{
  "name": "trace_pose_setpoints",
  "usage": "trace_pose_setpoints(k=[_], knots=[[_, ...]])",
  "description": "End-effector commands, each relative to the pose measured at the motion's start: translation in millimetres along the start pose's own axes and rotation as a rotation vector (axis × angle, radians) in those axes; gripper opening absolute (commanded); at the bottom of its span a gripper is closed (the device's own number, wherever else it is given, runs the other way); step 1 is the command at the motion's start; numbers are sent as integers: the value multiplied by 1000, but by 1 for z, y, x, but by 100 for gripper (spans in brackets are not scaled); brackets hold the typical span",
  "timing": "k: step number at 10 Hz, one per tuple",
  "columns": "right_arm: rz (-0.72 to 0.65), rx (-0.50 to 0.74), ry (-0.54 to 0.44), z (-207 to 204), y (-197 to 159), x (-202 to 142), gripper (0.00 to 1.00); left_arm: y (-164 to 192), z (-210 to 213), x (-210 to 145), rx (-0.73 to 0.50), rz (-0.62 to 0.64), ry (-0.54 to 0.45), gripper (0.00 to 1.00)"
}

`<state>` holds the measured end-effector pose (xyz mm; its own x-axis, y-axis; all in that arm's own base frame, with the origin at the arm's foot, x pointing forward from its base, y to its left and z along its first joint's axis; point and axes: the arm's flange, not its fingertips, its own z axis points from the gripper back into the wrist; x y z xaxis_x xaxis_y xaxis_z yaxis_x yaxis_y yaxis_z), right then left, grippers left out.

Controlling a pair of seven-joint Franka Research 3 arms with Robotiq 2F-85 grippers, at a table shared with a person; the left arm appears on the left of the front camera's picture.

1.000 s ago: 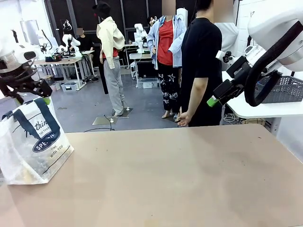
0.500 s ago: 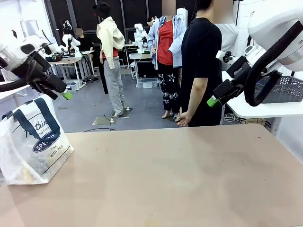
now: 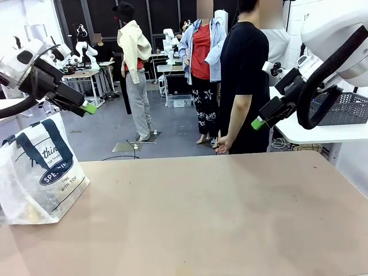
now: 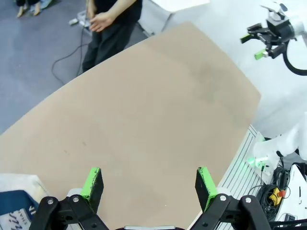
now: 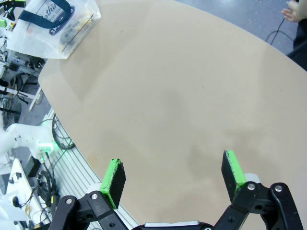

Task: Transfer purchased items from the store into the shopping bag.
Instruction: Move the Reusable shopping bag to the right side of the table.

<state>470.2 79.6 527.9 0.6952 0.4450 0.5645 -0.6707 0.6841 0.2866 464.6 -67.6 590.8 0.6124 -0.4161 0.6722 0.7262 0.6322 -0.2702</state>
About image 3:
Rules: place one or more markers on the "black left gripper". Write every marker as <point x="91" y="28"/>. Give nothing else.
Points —
<point x="69" y="96"/>

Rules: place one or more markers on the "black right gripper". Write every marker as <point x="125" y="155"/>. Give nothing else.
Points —
<point x="276" y="110"/>

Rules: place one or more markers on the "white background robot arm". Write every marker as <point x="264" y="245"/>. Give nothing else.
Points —
<point x="61" y="51"/>
<point x="169" y="43"/>
<point x="92" y="54"/>

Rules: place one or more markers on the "white cylinder robot link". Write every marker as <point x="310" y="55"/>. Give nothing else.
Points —
<point x="221" y="17"/>

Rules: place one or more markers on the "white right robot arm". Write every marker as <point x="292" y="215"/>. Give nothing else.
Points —
<point x="330" y="17"/>

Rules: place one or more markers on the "person's right forearm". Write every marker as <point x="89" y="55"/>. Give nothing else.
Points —
<point x="234" y="120"/>

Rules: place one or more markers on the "person's right hand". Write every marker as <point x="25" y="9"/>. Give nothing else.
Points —
<point x="224" y="145"/>

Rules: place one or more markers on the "background work table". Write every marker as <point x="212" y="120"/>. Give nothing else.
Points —
<point x="169" y="67"/>
<point x="83" y="74"/>

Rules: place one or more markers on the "white side table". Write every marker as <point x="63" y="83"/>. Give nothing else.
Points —
<point x="310" y="135"/>

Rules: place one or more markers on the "white device with black knob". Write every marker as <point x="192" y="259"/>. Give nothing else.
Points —
<point x="268" y="67"/>

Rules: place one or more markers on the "seated person in black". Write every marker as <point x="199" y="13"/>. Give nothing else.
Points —
<point x="103" y="51"/>

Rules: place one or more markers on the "person in black shirt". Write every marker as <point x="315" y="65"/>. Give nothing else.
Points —
<point x="244" y="57"/>

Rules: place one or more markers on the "mannequin with beige hoodie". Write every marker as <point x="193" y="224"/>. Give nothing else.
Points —
<point x="133" y="43"/>

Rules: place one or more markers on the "clear plastic storage box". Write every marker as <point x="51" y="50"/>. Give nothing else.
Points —
<point x="179" y="101"/>

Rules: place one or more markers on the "grey plastic basket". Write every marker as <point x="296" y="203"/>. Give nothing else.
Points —
<point x="345" y="109"/>

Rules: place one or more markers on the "black box under table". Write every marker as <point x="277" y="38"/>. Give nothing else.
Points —
<point x="178" y="84"/>

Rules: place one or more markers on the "mannequin in red top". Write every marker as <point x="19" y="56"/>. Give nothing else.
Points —
<point x="201" y="51"/>

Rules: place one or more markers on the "metal mannequin base plate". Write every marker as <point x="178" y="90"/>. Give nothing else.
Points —
<point x="123" y="147"/>
<point x="153" y="138"/>

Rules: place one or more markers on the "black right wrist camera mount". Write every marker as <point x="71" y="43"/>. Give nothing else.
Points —
<point x="290" y="82"/>

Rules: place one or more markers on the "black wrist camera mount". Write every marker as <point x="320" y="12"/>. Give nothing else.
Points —
<point x="43" y="74"/>
<point x="290" y="82"/>

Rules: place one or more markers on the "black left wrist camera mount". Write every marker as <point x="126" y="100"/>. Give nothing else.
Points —
<point x="43" y="74"/>

